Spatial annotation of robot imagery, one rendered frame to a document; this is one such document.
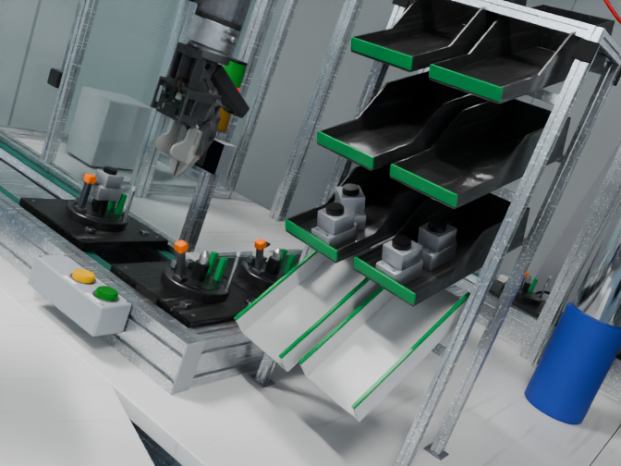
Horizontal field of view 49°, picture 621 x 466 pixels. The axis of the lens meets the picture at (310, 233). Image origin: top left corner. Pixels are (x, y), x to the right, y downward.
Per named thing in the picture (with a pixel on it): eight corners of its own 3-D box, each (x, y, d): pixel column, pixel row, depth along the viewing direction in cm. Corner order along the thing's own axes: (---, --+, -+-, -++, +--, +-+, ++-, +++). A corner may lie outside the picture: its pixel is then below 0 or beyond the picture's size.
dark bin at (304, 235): (335, 263, 111) (337, 225, 107) (285, 230, 120) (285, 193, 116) (447, 211, 127) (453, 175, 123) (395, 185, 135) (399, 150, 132)
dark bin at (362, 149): (371, 171, 107) (374, 127, 104) (316, 144, 116) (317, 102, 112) (482, 128, 123) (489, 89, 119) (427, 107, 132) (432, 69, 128)
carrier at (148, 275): (189, 331, 124) (211, 269, 122) (108, 273, 137) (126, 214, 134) (270, 317, 145) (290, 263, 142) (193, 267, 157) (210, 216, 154)
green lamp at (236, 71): (229, 85, 147) (237, 63, 146) (213, 79, 150) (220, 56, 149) (244, 90, 151) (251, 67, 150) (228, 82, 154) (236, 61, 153)
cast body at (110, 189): (96, 200, 152) (105, 171, 151) (85, 192, 155) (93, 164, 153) (126, 202, 159) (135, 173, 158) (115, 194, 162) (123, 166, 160)
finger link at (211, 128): (181, 148, 113) (197, 97, 111) (188, 149, 115) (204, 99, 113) (200, 158, 111) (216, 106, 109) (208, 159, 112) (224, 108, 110)
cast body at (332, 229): (327, 254, 113) (329, 217, 109) (310, 243, 116) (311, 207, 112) (364, 238, 117) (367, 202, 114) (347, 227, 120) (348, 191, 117)
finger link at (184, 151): (154, 174, 111) (171, 119, 109) (180, 176, 116) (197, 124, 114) (166, 181, 109) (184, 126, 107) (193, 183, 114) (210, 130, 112)
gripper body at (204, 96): (147, 110, 109) (170, 36, 106) (186, 117, 116) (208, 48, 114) (179, 127, 105) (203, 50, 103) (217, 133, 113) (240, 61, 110)
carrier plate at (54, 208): (81, 251, 142) (84, 241, 142) (18, 205, 154) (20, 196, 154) (166, 248, 162) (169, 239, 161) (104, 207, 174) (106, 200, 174)
